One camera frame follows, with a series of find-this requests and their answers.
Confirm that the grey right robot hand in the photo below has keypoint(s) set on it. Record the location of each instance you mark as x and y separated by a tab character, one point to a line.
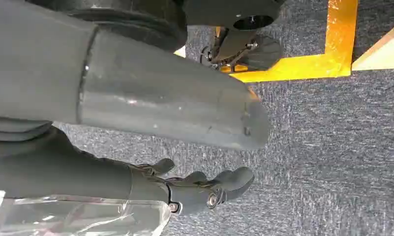
157	97

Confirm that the yellow floor tape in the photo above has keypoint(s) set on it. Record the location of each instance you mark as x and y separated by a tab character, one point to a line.
337	49

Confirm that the ribbed grey right arm sleeve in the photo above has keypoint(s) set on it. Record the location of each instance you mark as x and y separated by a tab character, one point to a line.
17	130

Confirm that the pale wooden board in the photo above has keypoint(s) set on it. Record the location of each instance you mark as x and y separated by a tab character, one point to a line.
385	55

